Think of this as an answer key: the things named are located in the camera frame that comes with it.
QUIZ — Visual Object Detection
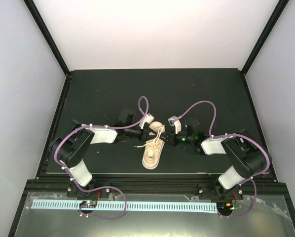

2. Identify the white shoelace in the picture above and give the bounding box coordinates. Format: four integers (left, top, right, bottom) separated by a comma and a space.
134, 125, 165, 148

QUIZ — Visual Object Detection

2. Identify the beige lace sneaker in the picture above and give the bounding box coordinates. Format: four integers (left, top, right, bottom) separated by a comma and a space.
142, 121, 165, 170

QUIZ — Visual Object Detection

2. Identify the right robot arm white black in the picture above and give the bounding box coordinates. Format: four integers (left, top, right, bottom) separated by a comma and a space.
160, 125, 271, 199

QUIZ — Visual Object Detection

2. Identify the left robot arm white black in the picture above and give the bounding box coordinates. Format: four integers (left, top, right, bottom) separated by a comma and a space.
49, 109, 165, 197

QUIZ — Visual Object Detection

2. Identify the right small circuit board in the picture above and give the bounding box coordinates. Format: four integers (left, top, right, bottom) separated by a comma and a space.
217, 202, 242, 211

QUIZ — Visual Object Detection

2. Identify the small circuit board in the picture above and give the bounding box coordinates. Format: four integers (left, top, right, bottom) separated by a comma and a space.
79, 200, 97, 208
217, 202, 242, 211

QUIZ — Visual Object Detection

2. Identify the left small circuit board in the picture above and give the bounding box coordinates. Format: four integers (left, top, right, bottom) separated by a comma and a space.
79, 200, 97, 208

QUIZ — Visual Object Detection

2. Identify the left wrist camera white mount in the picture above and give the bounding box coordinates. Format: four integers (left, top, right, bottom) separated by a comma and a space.
139, 113, 154, 129

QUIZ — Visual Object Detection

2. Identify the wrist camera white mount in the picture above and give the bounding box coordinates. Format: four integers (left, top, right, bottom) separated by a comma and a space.
139, 113, 154, 129
168, 116, 182, 134

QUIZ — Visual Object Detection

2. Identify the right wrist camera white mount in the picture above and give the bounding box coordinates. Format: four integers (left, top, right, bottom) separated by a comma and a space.
168, 116, 182, 134

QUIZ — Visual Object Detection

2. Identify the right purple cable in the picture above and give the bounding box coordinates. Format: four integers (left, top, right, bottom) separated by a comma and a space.
178, 101, 272, 181

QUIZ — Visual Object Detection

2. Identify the purple cable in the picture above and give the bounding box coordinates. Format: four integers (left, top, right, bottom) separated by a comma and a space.
53, 96, 150, 171
178, 101, 272, 181

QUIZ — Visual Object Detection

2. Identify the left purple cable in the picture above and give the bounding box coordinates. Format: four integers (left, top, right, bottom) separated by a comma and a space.
53, 96, 150, 171

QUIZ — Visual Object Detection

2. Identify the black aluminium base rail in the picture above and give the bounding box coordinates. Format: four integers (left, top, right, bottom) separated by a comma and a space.
26, 172, 289, 198

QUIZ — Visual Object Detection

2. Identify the white slotted cable duct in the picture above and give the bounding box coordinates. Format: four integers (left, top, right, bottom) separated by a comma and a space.
31, 199, 218, 214

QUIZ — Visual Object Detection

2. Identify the right black frame post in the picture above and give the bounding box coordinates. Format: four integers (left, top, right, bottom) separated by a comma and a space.
240, 0, 290, 75

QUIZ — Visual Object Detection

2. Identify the black frame post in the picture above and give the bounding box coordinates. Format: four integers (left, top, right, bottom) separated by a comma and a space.
23, 0, 73, 77
240, 0, 290, 75

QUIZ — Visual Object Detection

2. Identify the left black frame post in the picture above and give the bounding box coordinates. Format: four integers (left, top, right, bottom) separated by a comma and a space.
23, 0, 73, 77

